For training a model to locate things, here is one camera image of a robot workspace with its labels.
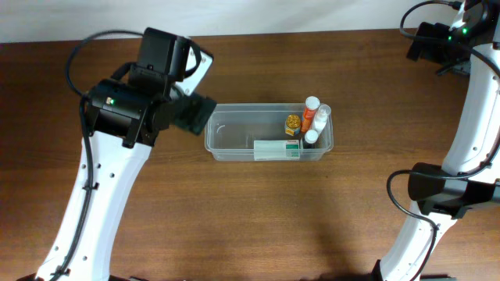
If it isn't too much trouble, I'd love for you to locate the white Panadol box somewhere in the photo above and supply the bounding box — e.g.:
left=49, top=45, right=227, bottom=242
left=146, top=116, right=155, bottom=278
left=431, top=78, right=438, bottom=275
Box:
left=253, top=140, right=300, bottom=161

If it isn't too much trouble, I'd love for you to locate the gold lid small jar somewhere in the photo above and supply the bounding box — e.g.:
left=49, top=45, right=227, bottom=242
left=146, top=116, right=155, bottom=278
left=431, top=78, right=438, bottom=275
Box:
left=284, top=115, right=302, bottom=136

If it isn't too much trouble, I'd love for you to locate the orange tablet tube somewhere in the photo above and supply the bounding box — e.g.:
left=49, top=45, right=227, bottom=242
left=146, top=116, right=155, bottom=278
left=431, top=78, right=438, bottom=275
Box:
left=300, top=96, right=320, bottom=133

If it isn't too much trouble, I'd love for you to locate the white spray bottle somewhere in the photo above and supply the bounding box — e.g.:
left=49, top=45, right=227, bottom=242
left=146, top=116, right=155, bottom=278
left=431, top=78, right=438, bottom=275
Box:
left=310, top=104, right=331, bottom=135

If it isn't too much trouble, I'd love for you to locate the dark bottle white cap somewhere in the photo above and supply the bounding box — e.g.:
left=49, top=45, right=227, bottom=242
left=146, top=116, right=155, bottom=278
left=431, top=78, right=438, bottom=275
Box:
left=301, top=130, right=319, bottom=149

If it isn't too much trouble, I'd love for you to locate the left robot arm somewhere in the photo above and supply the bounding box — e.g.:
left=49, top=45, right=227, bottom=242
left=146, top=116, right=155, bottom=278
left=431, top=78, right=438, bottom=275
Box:
left=31, top=27, right=216, bottom=280

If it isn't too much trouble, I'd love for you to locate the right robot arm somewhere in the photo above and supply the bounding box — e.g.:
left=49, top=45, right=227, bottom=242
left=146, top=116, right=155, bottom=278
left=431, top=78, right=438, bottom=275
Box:
left=369, top=1, right=499, bottom=281

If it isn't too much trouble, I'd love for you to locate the clear plastic container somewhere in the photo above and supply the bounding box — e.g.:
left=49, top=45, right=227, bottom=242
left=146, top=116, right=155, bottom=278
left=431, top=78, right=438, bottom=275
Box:
left=205, top=103, right=334, bottom=162

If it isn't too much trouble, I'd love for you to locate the right black cable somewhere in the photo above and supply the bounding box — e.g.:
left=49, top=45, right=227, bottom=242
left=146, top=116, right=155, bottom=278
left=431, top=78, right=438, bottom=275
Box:
left=385, top=0, right=500, bottom=281

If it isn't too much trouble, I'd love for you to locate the black cable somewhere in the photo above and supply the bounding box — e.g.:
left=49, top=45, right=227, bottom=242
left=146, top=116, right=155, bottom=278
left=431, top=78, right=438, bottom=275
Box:
left=385, top=0, right=500, bottom=281
left=46, top=29, right=202, bottom=281

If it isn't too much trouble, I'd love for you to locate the left black cable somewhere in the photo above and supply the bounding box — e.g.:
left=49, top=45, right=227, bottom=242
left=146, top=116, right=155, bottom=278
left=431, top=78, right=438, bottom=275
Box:
left=46, top=29, right=202, bottom=281

